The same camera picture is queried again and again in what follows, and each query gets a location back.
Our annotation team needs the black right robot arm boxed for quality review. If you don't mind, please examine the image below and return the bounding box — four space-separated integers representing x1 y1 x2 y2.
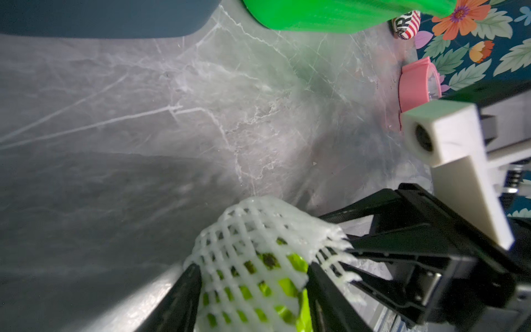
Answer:
322 81 530 331

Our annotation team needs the striped drink can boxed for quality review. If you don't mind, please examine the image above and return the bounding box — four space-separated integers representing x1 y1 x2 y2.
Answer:
391 11 421 40

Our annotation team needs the bright green plastic basket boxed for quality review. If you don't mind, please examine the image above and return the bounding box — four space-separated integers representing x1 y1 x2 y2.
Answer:
243 0 457 34

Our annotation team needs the pink alarm clock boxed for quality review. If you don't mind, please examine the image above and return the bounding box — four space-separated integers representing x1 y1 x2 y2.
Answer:
398 57 443 129

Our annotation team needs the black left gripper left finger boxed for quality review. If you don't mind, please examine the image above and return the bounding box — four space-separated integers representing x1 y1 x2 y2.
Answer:
136 264 202 332

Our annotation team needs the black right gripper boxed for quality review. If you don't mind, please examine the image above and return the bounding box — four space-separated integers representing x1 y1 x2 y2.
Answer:
319 183 530 331

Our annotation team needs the grey bin of nets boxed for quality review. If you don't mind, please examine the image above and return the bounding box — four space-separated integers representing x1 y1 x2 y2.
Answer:
1 0 220 39

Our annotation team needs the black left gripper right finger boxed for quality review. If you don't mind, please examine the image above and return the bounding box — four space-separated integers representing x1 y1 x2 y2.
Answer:
306 263 372 332

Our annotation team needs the white foam net sleeve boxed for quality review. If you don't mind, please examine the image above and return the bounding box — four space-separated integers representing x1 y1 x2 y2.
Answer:
185 196 363 331

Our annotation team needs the green custard apple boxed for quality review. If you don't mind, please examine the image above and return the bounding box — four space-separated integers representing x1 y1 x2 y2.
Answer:
196 237 312 331

